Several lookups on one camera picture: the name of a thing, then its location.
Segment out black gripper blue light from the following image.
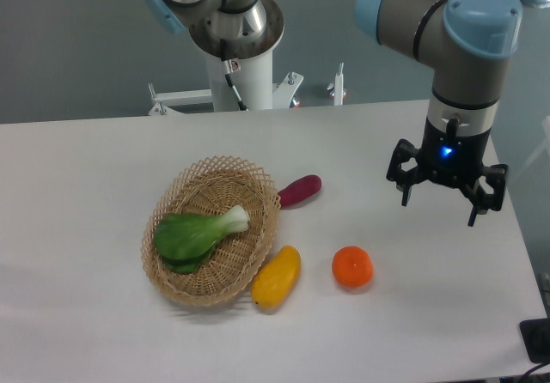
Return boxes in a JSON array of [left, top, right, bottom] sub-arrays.
[[386, 119, 509, 227]]

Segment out black cable on pedestal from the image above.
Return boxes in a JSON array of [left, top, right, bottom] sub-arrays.
[[219, 38, 249, 112]]

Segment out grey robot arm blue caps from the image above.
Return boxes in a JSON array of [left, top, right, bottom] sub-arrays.
[[145, 0, 523, 216]]

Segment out yellow mango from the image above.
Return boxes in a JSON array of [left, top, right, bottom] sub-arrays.
[[251, 246, 302, 311]]

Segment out orange fruit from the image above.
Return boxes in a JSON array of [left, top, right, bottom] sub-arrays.
[[332, 246, 374, 289]]

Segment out purple sweet potato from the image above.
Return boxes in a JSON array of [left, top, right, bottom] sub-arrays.
[[278, 174, 322, 208]]

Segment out black device at table edge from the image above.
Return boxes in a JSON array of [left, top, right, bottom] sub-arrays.
[[519, 318, 549, 363]]

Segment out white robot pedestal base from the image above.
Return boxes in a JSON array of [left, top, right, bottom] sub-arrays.
[[148, 50, 304, 116]]

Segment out green bok choy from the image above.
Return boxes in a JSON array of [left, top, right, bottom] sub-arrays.
[[153, 205, 250, 274]]

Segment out woven wicker basket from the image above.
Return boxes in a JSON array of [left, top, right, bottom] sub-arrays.
[[141, 156, 280, 307]]

